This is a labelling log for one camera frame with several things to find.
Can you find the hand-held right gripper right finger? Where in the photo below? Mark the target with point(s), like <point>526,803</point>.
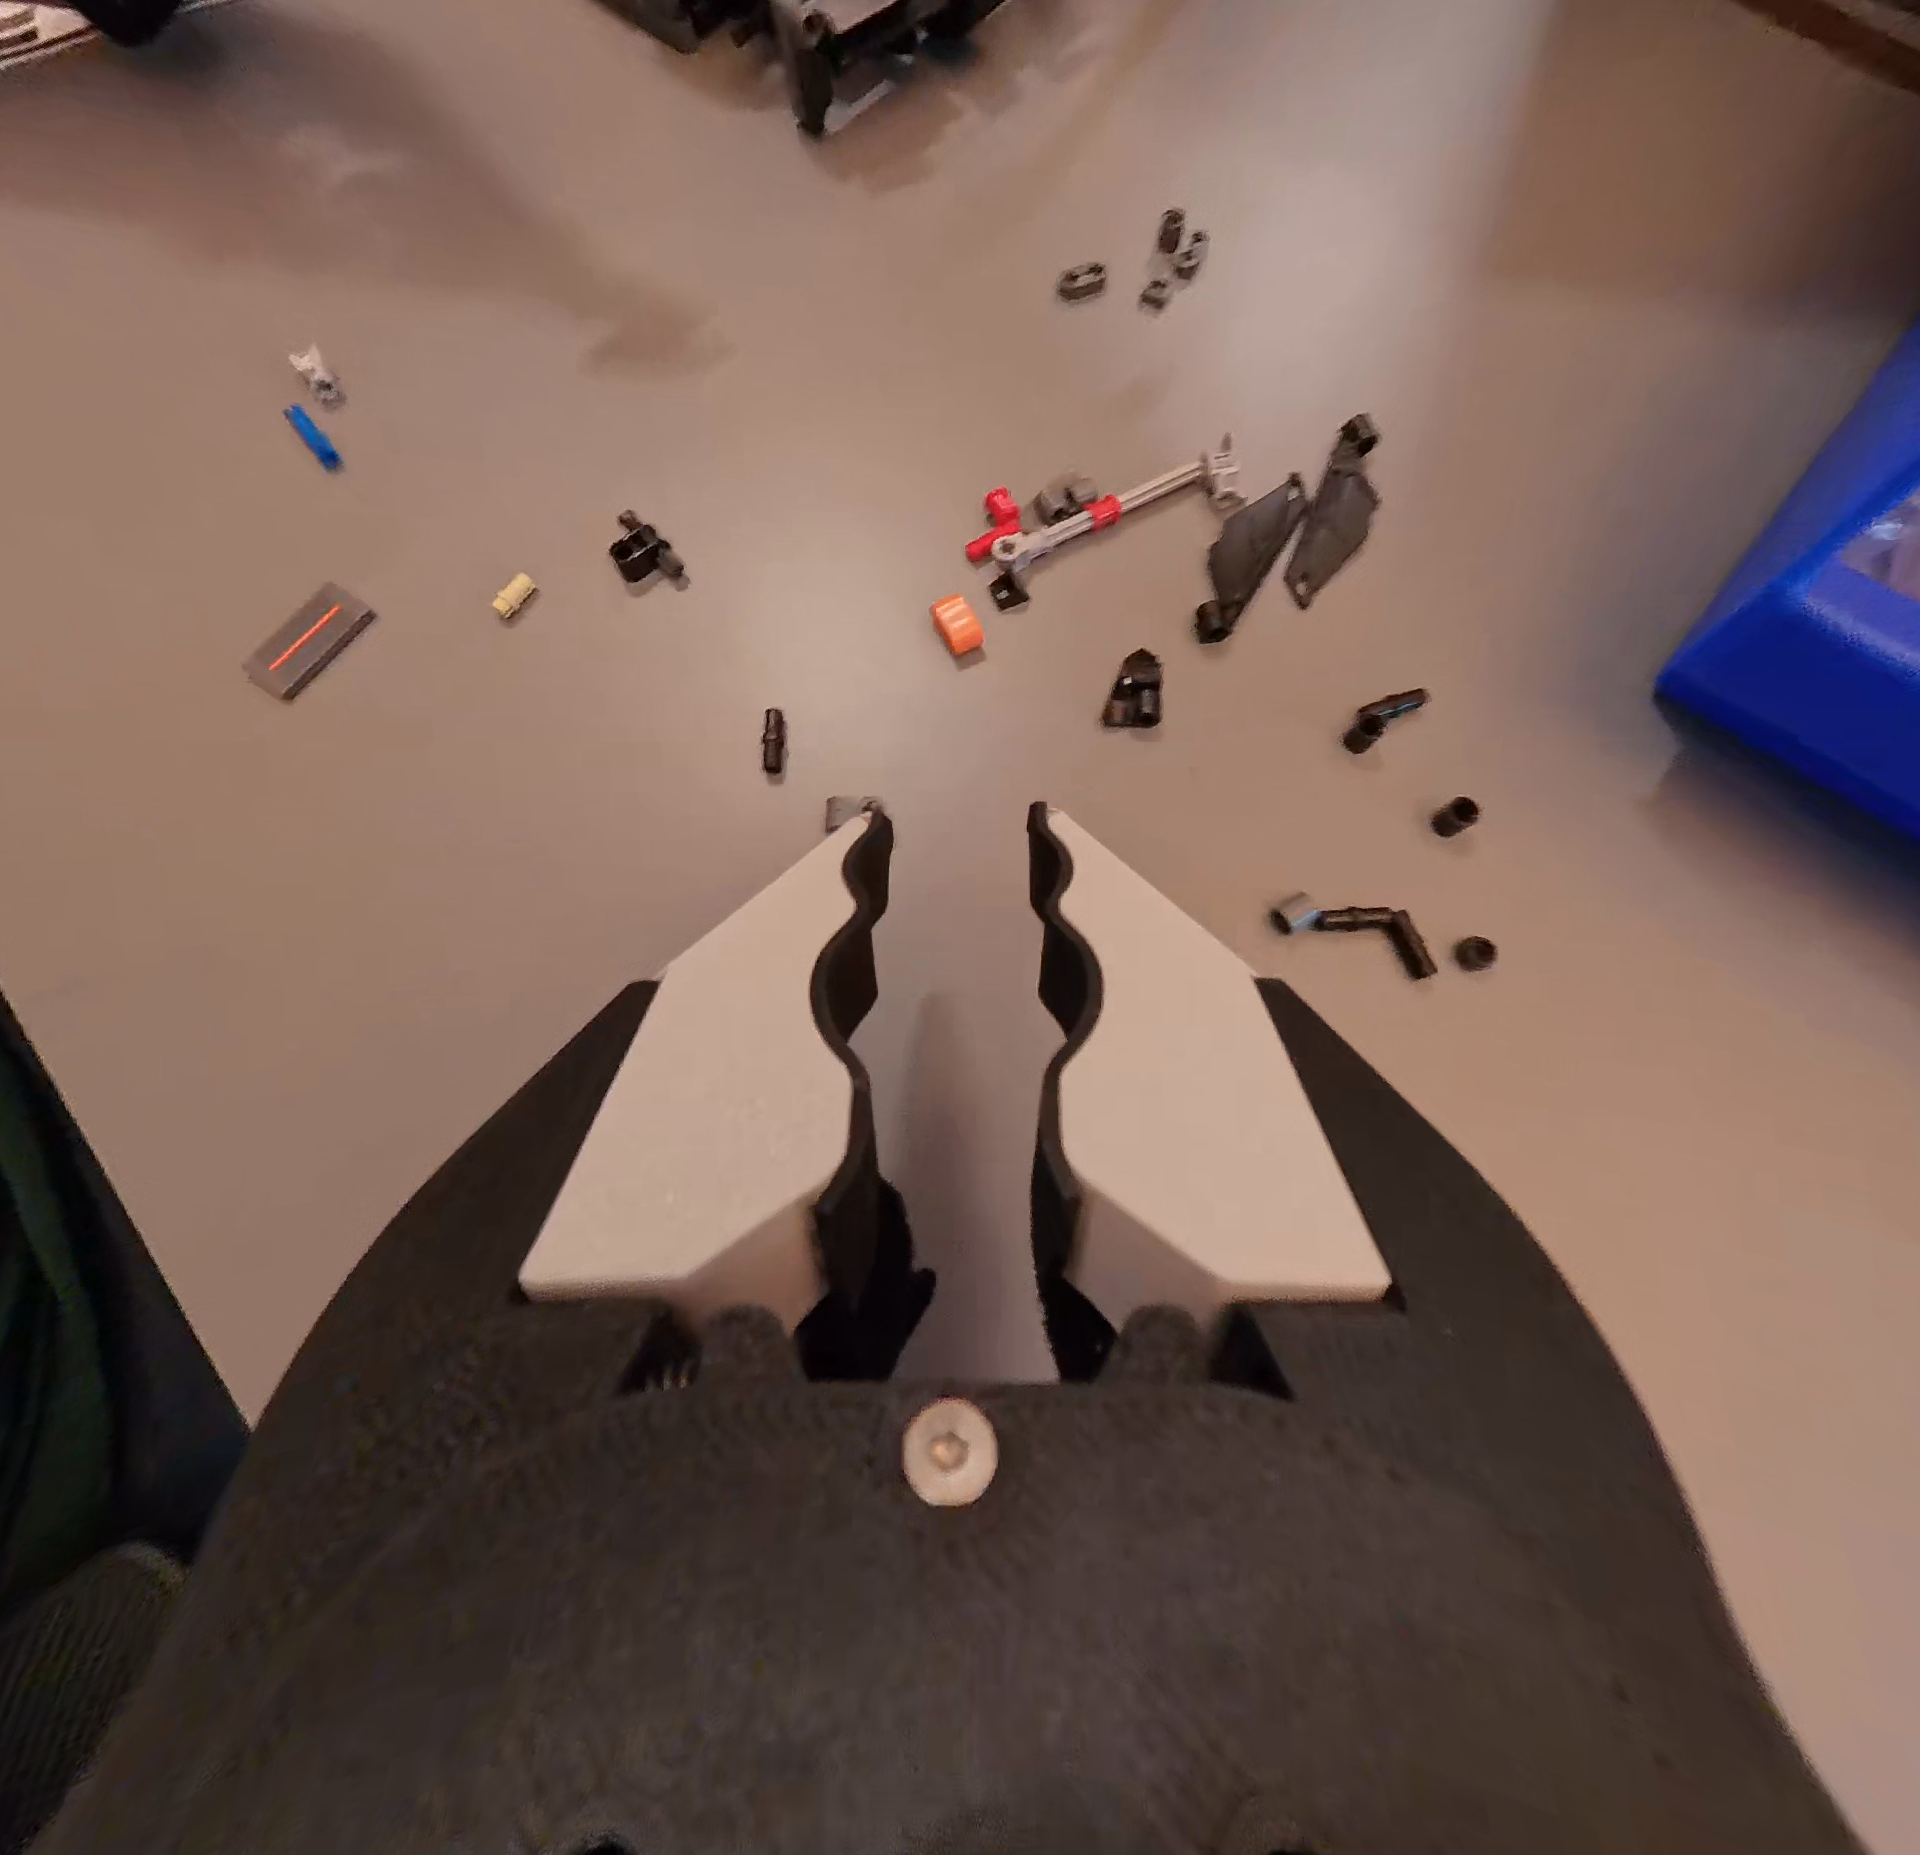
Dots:
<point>1214,1137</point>

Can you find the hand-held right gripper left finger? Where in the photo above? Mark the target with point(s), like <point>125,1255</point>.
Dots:
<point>704,1137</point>

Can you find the light grey lego connector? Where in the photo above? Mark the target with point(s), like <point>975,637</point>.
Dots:
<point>315,375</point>

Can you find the blue lego pin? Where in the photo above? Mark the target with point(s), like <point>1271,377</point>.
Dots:
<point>313,439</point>

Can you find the small grey lego piece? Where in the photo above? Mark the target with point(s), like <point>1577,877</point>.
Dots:
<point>853,811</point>

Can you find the orange lego piece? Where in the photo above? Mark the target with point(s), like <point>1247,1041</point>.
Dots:
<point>957,629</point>

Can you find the tan lego pin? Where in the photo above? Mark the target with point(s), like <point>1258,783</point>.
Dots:
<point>515,597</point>

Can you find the black lego wing panels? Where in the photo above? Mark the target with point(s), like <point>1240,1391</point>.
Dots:
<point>1328,521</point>

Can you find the grey and red lego rods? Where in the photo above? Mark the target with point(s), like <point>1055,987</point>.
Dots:
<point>1103,513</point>

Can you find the large lego vehicle chassis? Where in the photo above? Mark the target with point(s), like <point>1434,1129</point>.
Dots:
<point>840,11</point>

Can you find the dark grey tile orange stripe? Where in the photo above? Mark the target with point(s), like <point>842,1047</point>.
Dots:
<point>319,657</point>

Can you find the person's green shirt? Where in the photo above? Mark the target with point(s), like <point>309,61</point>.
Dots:
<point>60,1287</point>

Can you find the blue plastic bin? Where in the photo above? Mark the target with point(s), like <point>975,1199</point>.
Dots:
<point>1801,657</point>

